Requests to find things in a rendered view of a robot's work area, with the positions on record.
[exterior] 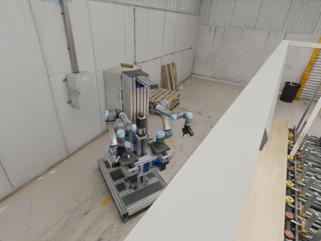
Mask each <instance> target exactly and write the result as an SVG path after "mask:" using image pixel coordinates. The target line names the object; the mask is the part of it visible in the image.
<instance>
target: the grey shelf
mask: <svg viewBox="0 0 321 241"><path fill-rule="evenodd" d="M142 69H143V67H142V66H137V65H133V68H128V67H123V66H117V67H114V68H110V69H107V70H103V73H104V83H105V93H106V103H107V110H115V109H120V110H122V104H123V100H122V98H121V90H122V81H121V79H120V76H122V73H121V72H122V71H132V70H141V71H142ZM119 121H122V120H121V119H116V121H115V126H116V122H119Z"/></svg>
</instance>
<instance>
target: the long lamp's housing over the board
mask: <svg viewBox="0 0 321 241"><path fill-rule="evenodd" d="M287 52H288V51H287V50H286V54H285V58H284V61H283V65H282V68H281V72H280V75H279V79H278V83H277V87H276V90H275V94H274V97H273V101H272V104H271V108H270V112H269V115H268V119H267V123H266V126H265V130H264V134H263V137H262V141H261V144H260V148H259V151H262V150H263V147H264V145H265V144H266V143H267V141H268V137H269V132H270V128H271V123H272V119H273V115H274V110H275V106H276V102H277V97H278V91H279V87H280V83H281V78H282V74H283V69H284V65H285V61H286V56H287Z"/></svg>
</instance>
